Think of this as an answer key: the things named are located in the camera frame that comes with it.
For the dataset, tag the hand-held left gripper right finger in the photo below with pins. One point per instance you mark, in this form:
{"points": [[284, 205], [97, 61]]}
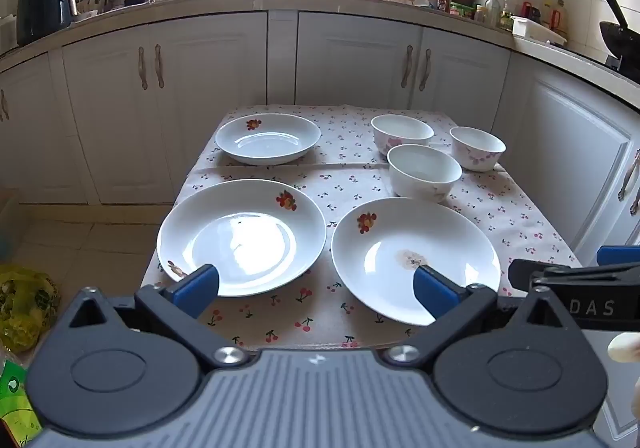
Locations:
{"points": [[432, 295]]}

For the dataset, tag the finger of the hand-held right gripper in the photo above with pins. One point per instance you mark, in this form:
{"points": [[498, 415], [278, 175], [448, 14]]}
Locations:
{"points": [[620, 255], [525, 273]]}

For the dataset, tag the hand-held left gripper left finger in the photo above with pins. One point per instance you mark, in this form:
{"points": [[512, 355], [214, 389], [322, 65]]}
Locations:
{"points": [[197, 285]]}

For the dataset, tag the large white fruit-print plate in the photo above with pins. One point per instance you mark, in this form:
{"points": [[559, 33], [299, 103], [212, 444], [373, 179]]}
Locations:
{"points": [[240, 228], [400, 248]]}

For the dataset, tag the white bowl pink flower print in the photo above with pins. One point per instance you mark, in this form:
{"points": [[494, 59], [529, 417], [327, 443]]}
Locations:
{"points": [[425, 173], [400, 128], [477, 146]]}

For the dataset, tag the small white fruit-print plate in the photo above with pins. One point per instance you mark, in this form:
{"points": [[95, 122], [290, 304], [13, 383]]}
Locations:
{"points": [[270, 143]]}

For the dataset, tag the person's right hand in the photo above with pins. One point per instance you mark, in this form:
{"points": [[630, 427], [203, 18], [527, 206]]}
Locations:
{"points": [[625, 348]]}

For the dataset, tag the yellow-green plastic bag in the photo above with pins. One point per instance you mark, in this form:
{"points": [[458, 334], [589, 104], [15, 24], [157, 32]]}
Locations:
{"points": [[25, 303]]}

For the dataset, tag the cherry print tablecloth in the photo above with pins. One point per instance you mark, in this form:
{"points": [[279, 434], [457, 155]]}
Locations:
{"points": [[340, 143]]}

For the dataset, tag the white kitchen cabinet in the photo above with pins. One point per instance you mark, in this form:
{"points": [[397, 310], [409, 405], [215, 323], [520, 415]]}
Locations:
{"points": [[215, 78]]}

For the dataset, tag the green packet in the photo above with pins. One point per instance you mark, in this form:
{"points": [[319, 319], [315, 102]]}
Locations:
{"points": [[12, 393]]}

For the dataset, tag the black wok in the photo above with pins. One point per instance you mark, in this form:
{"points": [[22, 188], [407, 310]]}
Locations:
{"points": [[617, 36]]}

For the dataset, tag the white plastic tray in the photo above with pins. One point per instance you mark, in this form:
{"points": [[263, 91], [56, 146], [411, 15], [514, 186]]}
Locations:
{"points": [[537, 31]]}

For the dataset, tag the clear glass bottle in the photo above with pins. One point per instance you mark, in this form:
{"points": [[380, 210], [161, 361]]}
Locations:
{"points": [[493, 11]]}

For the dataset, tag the black air fryer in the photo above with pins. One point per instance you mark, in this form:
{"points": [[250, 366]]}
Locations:
{"points": [[42, 3]]}

